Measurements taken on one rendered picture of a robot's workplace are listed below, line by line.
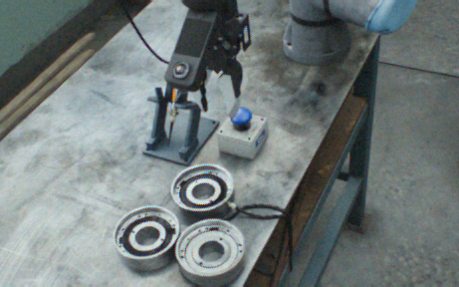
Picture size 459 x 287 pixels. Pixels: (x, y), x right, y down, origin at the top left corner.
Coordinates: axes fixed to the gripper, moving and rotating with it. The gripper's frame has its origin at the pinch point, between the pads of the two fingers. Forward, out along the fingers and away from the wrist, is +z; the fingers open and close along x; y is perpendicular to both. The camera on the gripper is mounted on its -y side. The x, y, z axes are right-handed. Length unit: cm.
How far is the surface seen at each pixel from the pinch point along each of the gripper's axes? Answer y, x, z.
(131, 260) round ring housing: -22.5, 4.3, 12.8
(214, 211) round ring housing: -9.0, -2.7, 13.0
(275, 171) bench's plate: 5.4, -6.9, 16.2
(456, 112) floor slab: 131, -27, 97
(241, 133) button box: 8.2, 0.6, 11.7
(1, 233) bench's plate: -25.0, 30.8, 16.1
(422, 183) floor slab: 88, -23, 96
